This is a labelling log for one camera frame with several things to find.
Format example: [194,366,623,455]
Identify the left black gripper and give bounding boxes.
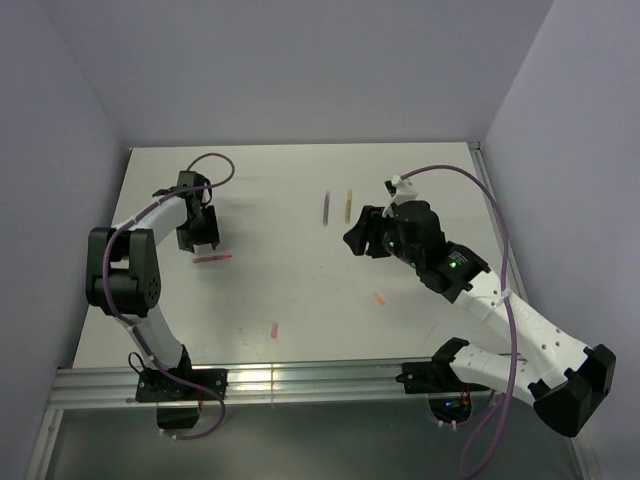
[176,205,219,253]

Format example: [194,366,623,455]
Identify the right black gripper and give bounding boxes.
[343,204,423,268]

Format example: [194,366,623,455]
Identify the red highlighter pen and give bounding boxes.
[192,254,232,264]

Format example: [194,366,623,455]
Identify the yellow highlighter pen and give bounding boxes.
[344,189,353,225]

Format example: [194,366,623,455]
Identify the purple highlighter pen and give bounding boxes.
[322,190,331,227]

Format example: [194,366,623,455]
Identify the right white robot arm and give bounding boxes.
[343,200,616,437]

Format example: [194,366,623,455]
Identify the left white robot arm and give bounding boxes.
[85,171,220,399]

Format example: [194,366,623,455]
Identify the orange pen cap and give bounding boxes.
[373,292,386,306]

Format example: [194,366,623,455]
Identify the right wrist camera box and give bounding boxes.
[382,175,417,217]

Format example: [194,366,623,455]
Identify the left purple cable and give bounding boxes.
[102,152,237,441]

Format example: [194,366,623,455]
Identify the aluminium right side rail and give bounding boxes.
[467,142,527,300]

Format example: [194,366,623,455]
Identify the aluminium rail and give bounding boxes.
[467,142,527,300]
[47,352,551,411]

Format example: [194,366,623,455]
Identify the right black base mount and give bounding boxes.
[395,361,472,423]

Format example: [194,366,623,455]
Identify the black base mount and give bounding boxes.
[395,361,472,423]
[134,368,228,433]

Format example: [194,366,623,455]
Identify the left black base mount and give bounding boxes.
[134,368,228,433]

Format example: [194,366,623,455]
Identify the aluminium front rail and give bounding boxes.
[47,352,551,411]

